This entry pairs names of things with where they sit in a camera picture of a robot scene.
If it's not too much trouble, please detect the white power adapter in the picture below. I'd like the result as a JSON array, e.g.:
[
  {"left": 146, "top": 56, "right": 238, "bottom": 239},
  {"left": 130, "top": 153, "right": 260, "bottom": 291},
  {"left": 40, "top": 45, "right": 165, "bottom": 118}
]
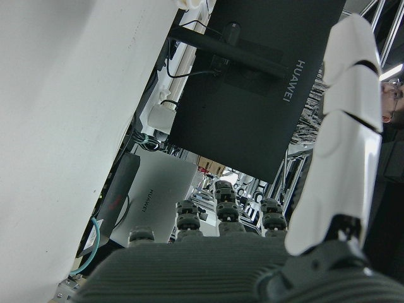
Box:
[{"left": 146, "top": 104, "right": 177, "bottom": 131}]

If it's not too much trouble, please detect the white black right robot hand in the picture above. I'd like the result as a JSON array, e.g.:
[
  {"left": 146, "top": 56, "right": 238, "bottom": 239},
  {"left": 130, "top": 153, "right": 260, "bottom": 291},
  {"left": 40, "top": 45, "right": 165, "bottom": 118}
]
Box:
[{"left": 72, "top": 13, "right": 404, "bottom": 303}]

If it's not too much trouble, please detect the black box device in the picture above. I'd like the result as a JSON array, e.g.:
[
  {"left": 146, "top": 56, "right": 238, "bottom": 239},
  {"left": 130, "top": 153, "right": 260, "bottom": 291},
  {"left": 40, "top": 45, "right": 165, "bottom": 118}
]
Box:
[{"left": 77, "top": 153, "right": 141, "bottom": 257}]

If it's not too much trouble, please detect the teal cable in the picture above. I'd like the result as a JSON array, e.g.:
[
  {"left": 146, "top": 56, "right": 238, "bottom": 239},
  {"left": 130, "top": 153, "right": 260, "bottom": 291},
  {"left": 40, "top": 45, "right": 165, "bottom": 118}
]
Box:
[{"left": 69, "top": 217, "right": 102, "bottom": 276}]

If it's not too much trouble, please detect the person with glasses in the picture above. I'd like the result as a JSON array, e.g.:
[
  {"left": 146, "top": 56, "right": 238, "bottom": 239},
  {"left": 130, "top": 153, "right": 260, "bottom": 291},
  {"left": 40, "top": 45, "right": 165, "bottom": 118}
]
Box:
[{"left": 365, "top": 78, "right": 404, "bottom": 275}]

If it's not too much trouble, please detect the black Huawei monitor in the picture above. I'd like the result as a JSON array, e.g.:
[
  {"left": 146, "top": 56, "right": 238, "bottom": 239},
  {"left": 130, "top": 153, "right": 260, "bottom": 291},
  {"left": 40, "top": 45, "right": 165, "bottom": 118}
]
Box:
[{"left": 169, "top": 0, "right": 347, "bottom": 184}]

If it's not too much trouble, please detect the black monitor stand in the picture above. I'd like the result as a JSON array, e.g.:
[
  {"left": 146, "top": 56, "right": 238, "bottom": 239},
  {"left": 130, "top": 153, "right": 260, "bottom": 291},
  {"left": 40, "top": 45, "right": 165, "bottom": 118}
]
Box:
[{"left": 167, "top": 21, "right": 290, "bottom": 80}]

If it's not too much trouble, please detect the silver Huawei laptop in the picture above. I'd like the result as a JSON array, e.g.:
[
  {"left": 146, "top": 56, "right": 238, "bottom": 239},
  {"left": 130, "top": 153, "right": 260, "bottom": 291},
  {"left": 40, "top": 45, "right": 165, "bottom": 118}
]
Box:
[{"left": 109, "top": 148, "right": 199, "bottom": 249}]

